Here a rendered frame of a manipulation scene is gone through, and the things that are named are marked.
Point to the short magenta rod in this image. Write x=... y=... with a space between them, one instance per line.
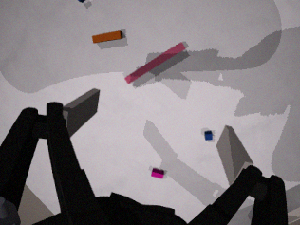
x=157 y=173

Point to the pink rod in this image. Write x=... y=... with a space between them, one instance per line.
x=155 y=62

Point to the orange rod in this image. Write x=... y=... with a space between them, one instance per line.
x=107 y=36

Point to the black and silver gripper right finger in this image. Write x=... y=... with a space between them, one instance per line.
x=269 y=208

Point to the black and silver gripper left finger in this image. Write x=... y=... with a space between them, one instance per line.
x=73 y=189

